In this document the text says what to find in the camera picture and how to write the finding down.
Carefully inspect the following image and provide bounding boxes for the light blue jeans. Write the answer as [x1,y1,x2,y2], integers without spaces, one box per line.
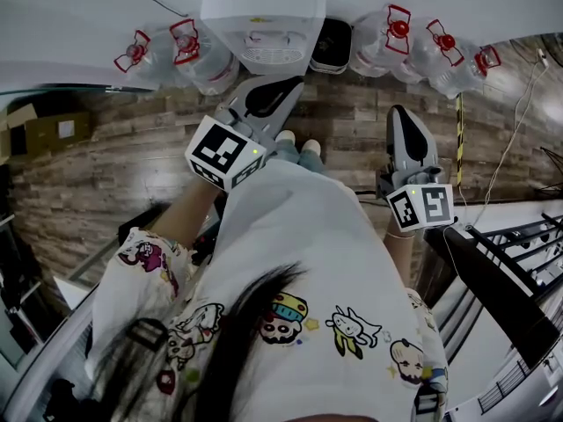
[274,142,325,171]

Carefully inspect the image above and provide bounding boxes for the black box with white rim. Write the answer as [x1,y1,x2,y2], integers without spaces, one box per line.
[309,17,354,76]

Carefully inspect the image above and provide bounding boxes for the white cartoon print shirt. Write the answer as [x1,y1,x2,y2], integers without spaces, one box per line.
[84,157,450,422]

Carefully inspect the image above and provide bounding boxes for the person's right forearm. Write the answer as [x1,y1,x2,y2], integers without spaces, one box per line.
[384,222,418,290]

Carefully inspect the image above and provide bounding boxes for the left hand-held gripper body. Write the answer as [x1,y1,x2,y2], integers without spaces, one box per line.
[184,102,279,193]

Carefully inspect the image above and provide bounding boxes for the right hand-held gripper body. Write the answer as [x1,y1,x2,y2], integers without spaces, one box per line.
[376,164,456,234]

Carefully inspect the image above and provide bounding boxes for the cardboard box with white label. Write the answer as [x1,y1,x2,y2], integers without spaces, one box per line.
[0,103,92,163]

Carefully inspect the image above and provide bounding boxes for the water dispenser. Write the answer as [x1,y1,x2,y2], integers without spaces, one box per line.
[199,0,327,76]

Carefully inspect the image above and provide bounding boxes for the thin white cable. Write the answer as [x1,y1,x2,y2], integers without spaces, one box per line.
[442,47,550,254]

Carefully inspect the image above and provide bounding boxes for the black metal frame rack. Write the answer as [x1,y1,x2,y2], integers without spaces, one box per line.
[423,210,563,369]

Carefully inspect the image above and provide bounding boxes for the person's left forearm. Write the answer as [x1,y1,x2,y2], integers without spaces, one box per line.
[150,175,222,251]

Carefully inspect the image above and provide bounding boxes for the yellow black striped floor tape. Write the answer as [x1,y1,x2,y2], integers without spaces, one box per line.
[454,91,466,189]

